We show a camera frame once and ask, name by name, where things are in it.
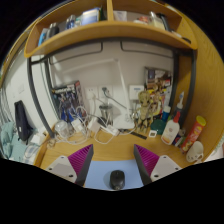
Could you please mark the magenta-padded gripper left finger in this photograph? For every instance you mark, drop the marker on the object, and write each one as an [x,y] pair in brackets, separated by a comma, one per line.
[71,165]

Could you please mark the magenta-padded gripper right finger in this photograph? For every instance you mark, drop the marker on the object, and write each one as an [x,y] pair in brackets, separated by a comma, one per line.
[155,165]

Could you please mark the black computer mouse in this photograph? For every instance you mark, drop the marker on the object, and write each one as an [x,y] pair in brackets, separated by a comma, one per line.
[117,180]

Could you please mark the light blue mouse pad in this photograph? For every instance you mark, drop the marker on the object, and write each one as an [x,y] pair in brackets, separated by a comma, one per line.
[100,171]

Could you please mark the small white desk clock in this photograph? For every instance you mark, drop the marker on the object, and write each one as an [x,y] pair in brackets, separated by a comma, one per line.
[152,134]

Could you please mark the black ruler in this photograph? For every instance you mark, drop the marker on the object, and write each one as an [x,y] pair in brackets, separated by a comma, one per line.
[138,135]

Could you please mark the white red-capped lotion bottle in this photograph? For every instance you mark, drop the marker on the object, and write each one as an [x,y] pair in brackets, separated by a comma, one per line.
[170,131]

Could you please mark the clear jar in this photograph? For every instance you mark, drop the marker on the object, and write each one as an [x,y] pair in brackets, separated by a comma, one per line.
[61,129]

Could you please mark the blue packet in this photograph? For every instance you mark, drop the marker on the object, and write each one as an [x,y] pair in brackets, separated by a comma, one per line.
[179,136]

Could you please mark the dark green box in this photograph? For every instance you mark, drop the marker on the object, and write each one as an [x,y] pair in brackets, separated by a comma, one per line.
[157,127]

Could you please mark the white charger block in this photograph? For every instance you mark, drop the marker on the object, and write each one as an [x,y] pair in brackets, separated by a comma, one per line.
[77,126]
[93,124]

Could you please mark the white mug with face print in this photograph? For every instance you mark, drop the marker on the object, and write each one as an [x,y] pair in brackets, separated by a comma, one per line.
[194,152]

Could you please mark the red chip canister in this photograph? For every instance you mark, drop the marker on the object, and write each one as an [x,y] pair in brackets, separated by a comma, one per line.
[193,135]

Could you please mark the white desk lamp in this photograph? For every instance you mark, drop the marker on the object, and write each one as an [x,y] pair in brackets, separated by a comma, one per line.
[125,125]

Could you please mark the white power strip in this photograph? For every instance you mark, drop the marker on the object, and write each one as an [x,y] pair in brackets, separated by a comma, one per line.
[110,130]

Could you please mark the small blue bottle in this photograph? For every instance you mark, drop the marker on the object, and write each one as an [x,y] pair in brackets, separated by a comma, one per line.
[166,114]

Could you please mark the golden robot figurine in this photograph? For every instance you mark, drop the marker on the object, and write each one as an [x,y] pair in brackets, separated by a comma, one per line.
[144,110]

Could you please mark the brown robot figurine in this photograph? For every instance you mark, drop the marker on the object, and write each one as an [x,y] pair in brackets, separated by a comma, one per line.
[157,100]

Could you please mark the dark blue model kit box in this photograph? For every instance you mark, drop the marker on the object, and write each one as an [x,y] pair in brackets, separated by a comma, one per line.
[68,100]

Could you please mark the black hanging bag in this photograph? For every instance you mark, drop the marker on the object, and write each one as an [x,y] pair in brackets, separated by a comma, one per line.
[22,121]

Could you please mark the teal cloth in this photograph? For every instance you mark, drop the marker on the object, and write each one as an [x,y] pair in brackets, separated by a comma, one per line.
[8,141]

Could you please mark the blue spray bottle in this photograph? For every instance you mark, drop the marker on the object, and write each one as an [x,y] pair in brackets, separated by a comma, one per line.
[181,98]

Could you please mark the colourful model box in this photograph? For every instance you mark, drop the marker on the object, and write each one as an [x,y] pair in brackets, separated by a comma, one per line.
[158,75]

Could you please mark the wooden shelf unit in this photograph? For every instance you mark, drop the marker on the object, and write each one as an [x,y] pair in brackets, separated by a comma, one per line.
[100,31]

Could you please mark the white wall-mounted box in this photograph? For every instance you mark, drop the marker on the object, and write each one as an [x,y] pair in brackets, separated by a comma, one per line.
[136,92]

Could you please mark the dark grey metal desk frame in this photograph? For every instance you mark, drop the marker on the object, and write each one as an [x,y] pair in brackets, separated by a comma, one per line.
[33,86]

